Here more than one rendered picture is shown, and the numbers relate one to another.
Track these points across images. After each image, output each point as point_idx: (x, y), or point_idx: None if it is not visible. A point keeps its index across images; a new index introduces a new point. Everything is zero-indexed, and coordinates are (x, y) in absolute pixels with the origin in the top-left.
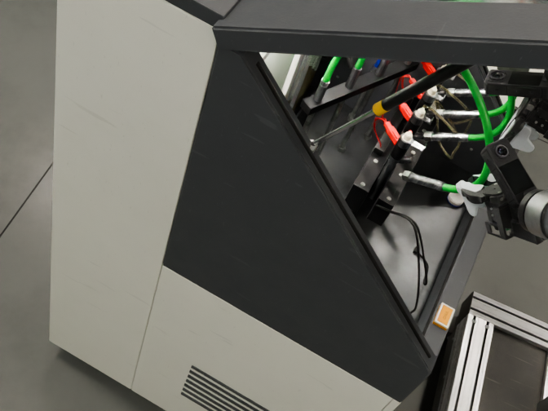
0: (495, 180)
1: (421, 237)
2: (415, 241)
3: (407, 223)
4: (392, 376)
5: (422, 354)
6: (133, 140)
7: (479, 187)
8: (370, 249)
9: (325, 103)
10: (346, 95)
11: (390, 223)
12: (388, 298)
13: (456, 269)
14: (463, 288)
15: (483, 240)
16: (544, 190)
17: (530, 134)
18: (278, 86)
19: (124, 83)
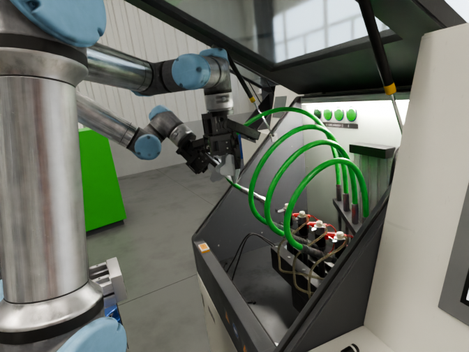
0: (216, 160)
1: (243, 244)
2: (259, 306)
3: (275, 309)
4: None
5: (198, 228)
6: None
7: (220, 160)
8: (238, 179)
9: (335, 202)
10: (340, 211)
11: (280, 300)
12: (221, 197)
13: (218, 265)
14: (206, 262)
15: (220, 286)
16: (190, 130)
17: (220, 157)
18: (288, 112)
19: None
